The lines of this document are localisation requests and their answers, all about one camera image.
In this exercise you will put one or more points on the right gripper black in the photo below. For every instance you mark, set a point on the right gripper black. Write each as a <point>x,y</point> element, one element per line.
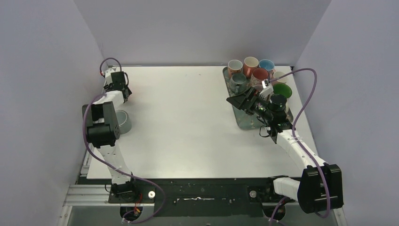
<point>240,100</point>

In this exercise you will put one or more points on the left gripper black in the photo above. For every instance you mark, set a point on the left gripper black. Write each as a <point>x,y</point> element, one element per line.
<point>120,82</point>

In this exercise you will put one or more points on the grey-blue glazed mug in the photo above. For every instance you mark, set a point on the grey-blue glazed mug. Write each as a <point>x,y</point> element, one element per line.
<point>238,83</point>

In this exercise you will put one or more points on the pink ghost pattern mug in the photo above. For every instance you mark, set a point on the pink ghost pattern mug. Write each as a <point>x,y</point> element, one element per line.
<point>257,76</point>

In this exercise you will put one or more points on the terracotta pink mug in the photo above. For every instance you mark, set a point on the terracotta pink mug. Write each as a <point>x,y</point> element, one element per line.
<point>234,66</point>

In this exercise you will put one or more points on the cream speckled mug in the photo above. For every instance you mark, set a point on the cream speckled mug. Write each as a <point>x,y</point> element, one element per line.
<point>284,90</point>

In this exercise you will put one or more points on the salmon pink mug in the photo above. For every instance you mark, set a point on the salmon pink mug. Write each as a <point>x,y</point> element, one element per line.
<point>249,64</point>

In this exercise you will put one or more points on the light blue mug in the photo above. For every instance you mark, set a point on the light blue mug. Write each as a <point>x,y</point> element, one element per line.
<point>267,65</point>

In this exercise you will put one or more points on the orange mug black handle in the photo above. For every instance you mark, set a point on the orange mug black handle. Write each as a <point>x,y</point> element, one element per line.
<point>129,91</point>

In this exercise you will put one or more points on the light pink faceted mug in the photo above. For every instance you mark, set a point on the light pink faceted mug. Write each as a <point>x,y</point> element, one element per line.
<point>279,79</point>

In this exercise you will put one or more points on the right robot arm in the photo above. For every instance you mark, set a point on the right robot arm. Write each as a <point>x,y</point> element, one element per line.
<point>320,186</point>

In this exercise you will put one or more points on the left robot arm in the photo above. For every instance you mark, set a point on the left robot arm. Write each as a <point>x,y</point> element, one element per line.
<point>176,128</point>

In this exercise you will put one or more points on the sage green mug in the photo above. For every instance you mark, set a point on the sage green mug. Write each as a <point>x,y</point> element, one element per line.
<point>124,121</point>

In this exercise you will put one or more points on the teal floral tray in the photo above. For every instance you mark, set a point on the teal floral tray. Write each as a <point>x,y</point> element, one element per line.
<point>250,122</point>

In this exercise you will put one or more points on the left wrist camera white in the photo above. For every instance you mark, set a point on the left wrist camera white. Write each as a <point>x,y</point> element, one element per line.
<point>107,76</point>

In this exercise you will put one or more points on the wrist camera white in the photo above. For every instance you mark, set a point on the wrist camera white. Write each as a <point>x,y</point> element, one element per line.
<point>107,76</point>
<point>267,90</point>

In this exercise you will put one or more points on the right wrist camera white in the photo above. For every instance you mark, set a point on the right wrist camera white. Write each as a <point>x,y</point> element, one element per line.
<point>267,90</point>

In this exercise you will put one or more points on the aluminium rail frame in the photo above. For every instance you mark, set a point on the aluminium rail frame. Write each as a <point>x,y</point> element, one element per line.
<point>87,199</point>

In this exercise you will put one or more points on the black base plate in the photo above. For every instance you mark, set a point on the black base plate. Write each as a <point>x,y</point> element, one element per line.
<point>212,197</point>

